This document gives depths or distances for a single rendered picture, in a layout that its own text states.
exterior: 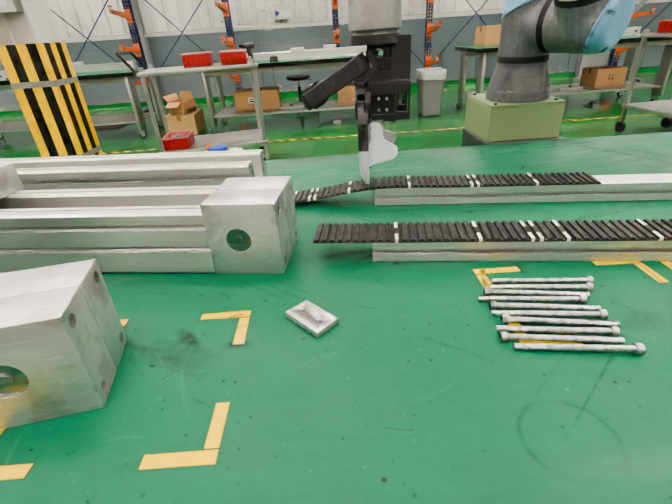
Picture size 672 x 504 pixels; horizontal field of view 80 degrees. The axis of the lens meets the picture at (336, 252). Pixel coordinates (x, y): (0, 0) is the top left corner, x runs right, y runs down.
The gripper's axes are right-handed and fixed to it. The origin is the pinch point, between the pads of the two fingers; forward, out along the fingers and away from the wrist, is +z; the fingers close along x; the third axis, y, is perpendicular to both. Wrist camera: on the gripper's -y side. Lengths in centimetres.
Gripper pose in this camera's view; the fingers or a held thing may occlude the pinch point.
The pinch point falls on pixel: (363, 169)
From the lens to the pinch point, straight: 68.9
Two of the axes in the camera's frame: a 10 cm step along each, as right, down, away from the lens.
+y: 9.9, 0.0, -1.1
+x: 1.0, -4.8, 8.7
